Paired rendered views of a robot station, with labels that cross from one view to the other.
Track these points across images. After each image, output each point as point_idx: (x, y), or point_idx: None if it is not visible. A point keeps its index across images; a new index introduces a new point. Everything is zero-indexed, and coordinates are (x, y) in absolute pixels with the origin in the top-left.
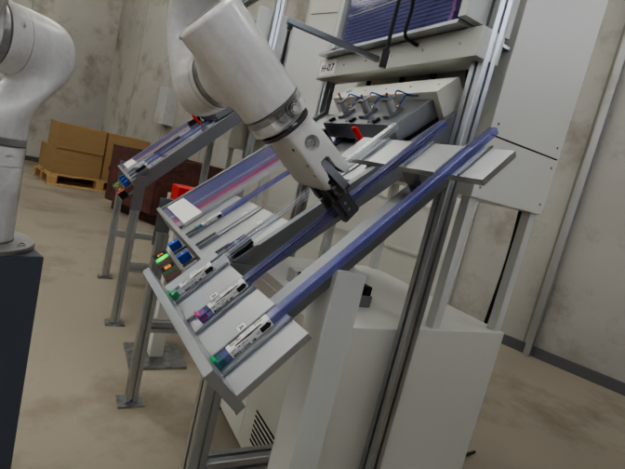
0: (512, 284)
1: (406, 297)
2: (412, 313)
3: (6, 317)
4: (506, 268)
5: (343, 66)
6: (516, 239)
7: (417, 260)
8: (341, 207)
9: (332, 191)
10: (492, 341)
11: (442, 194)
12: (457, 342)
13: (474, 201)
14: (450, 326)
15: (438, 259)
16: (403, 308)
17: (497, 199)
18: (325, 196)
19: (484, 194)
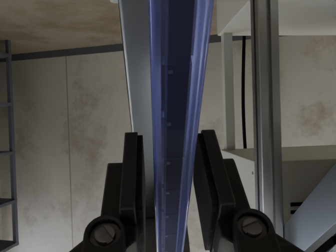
0: (222, 81)
1: (276, 17)
2: (258, 0)
3: None
4: (232, 93)
5: None
6: (231, 123)
7: (277, 70)
8: (115, 192)
9: (211, 243)
10: (220, 22)
11: (268, 164)
12: (236, 1)
13: None
14: (249, 14)
15: (252, 82)
16: (277, 0)
17: (241, 160)
18: (217, 222)
19: (249, 164)
